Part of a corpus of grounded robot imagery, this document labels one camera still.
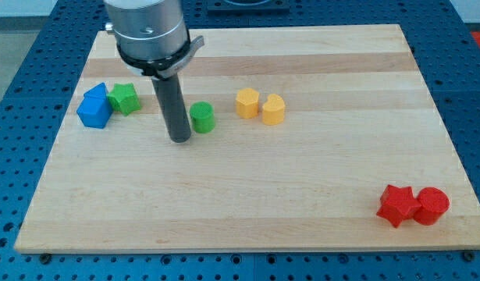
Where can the yellow pentagon block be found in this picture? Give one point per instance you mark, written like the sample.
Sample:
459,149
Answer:
247,103

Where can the red cylinder block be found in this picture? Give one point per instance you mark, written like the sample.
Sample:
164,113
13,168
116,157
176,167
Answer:
434,204

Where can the red star block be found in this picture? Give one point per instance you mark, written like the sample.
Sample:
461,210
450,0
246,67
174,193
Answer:
397,204

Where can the green cylinder block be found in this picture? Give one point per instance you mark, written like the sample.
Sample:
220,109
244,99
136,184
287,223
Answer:
202,117

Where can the green star block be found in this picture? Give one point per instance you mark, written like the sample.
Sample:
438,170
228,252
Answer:
123,98

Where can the wooden board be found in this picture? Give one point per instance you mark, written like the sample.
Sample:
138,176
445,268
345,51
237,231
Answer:
358,117

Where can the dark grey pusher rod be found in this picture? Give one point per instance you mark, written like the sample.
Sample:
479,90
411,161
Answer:
170,99

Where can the yellow heart block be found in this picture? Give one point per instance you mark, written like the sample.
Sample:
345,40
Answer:
273,110

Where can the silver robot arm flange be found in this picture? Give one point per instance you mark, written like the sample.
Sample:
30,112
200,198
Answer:
152,37

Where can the blue cube block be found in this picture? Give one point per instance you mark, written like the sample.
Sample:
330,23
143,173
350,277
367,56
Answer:
94,112

